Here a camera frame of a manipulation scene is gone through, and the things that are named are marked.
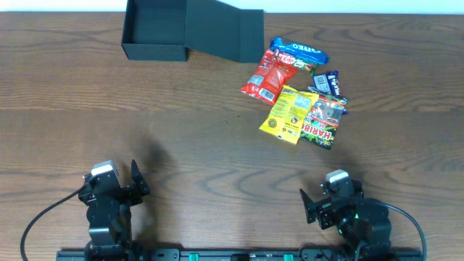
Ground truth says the black cardboard gift box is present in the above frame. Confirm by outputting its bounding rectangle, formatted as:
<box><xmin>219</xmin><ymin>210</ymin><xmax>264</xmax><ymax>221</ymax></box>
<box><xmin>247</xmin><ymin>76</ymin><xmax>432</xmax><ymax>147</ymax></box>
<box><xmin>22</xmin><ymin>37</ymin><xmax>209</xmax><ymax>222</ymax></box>
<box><xmin>121</xmin><ymin>0</ymin><xmax>265</xmax><ymax>63</ymax></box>

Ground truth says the Haribo gummy candy bag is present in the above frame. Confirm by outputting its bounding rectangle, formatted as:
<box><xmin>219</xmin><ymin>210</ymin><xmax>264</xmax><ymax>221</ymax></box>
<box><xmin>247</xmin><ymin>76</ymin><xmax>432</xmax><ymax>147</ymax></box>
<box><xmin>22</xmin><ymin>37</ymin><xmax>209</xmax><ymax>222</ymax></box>
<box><xmin>300</xmin><ymin>96</ymin><xmax>344</xmax><ymax>150</ymax></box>

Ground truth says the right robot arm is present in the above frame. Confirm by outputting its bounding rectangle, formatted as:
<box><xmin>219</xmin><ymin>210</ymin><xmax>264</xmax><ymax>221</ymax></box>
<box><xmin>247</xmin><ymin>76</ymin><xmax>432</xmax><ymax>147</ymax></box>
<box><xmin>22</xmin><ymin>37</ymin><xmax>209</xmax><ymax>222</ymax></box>
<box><xmin>299</xmin><ymin>178</ymin><xmax>392</xmax><ymax>260</ymax></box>

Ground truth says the blue Oreo cookie pack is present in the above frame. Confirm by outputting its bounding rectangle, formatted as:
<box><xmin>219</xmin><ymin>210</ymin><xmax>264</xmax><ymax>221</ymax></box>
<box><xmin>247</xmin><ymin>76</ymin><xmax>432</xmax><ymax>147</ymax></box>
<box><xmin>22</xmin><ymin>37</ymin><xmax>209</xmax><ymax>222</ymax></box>
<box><xmin>269</xmin><ymin>37</ymin><xmax>329</xmax><ymax>65</ymax></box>

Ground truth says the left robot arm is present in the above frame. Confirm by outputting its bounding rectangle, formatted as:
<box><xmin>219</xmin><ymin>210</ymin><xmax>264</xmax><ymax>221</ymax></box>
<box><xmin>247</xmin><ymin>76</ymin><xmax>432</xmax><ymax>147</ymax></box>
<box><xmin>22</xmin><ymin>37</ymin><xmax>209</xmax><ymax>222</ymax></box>
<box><xmin>78</xmin><ymin>160</ymin><xmax>150</xmax><ymax>260</ymax></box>

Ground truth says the red snack bag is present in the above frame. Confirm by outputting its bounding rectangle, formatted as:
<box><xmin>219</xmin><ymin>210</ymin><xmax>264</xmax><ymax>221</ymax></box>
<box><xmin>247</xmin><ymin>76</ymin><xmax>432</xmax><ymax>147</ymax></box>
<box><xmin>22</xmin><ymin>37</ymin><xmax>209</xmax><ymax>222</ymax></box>
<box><xmin>240</xmin><ymin>49</ymin><xmax>297</xmax><ymax>105</ymax></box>

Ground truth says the yellow snack bag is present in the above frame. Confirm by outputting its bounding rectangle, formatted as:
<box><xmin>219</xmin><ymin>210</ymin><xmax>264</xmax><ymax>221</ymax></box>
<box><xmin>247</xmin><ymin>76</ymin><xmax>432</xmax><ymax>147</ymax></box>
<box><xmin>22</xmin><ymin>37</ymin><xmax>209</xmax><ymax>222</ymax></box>
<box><xmin>259</xmin><ymin>85</ymin><xmax>319</xmax><ymax>145</ymax></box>

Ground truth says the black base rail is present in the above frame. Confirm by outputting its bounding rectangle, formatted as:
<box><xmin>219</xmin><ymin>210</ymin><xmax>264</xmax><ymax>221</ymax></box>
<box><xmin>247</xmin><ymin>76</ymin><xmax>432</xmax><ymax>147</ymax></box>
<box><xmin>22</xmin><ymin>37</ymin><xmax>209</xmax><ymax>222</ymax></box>
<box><xmin>55</xmin><ymin>248</ymin><xmax>423</xmax><ymax>261</ymax></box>

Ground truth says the red KitKat bar wrapper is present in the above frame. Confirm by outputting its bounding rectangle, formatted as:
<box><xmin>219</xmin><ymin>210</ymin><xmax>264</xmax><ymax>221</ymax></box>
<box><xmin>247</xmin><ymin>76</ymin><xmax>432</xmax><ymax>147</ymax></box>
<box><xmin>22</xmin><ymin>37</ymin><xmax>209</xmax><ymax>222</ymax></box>
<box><xmin>274</xmin><ymin>49</ymin><xmax>319</xmax><ymax>73</ymax></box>

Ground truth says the blue Milka bar wrapper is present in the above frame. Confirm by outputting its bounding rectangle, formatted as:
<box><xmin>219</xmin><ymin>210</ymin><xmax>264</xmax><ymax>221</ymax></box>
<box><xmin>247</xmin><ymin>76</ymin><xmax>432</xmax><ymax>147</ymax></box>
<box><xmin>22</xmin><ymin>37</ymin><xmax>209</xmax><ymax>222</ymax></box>
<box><xmin>307</xmin><ymin>70</ymin><xmax>347</xmax><ymax>114</ymax></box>

